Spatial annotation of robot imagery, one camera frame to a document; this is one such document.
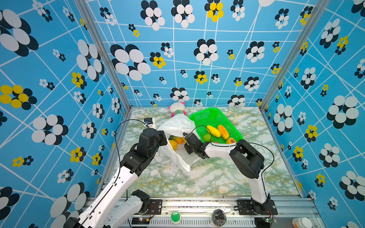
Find white plastic bag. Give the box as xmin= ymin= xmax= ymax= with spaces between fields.
xmin=157 ymin=114 xmax=199 ymax=173

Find yellow lemon fruit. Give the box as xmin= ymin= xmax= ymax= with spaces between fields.
xmin=207 ymin=125 xmax=221 ymax=138

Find yellow red peach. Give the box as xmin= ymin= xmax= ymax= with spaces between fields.
xmin=226 ymin=137 xmax=237 ymax=144

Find green lime fruit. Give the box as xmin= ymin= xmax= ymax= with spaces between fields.
xmin=202 ymin=134 xmax=213 ymax=142

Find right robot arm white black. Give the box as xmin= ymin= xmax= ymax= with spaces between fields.
xmin=184 ymin=133 xmax=269 ymax=207

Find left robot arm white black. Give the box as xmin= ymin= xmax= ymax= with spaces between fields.
xmin=64 ymin=128 xmax=168 ymax=228

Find small yellow fruit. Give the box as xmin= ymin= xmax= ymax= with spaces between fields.
xmin=169 ymin=140 xmax=178 ymax=151

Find green orange mango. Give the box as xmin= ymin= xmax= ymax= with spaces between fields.
xmin=169 ymin=135 xmax=185 ymax=144

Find green plastic mesh basket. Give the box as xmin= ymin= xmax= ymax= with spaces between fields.
xmin=189 ymin=107 xmax=244 ymax=144

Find pink white plush toy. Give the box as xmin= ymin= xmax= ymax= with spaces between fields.
xmin=168 ymin=102 xmax=186 ymax=117

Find green push button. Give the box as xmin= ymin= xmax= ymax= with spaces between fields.
xmin=170 ymin=211 xmax=182 ymax=224

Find round silver knob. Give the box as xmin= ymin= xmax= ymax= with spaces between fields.
xmin=210 ymin=209 xmax=227 ymax=228

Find white orange container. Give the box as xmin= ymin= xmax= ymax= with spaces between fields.
xmin=292 ymin=217 xmax=313 ymax=228

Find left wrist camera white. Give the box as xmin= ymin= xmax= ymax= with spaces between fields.
xmin=144 ymin=117 xmax=156 ymax=129

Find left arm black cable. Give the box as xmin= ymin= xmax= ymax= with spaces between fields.
xmin=113 ymin=119 xmax=146 ymax=200

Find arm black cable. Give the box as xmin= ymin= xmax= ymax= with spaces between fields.
xmin=113 ymin=119 xmax=146 ymax=200
xmin=189 ymin=124 xmax=276 ymax=200

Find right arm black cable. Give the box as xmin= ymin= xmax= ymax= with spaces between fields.
xmin=189 ymin=124 xmax=276 ymax=200

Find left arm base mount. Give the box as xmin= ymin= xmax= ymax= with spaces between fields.
xmin=130 ymin=190 xmax=163 ymax=215

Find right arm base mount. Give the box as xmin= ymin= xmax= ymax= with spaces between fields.
xmin=233 ymin=199 xmax=278 ymax=216

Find aluminium front rail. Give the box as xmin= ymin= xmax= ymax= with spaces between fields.
xmin=120 ymin=196 xmax=325 ymax=228

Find aluminium frame post left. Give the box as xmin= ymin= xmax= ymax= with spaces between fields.
xmin=75 ymin=0 xmax=131 ymax=113

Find aluminium frame post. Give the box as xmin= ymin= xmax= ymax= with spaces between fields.
xmin=259 ymin=0 xmax=330 ymax=113
xmin=75 ymin=0 xmax=131 ymax=113

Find aluminium frame post right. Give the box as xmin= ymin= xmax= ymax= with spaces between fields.
xmin=259 ymin=0 xmax=330 ymax=113

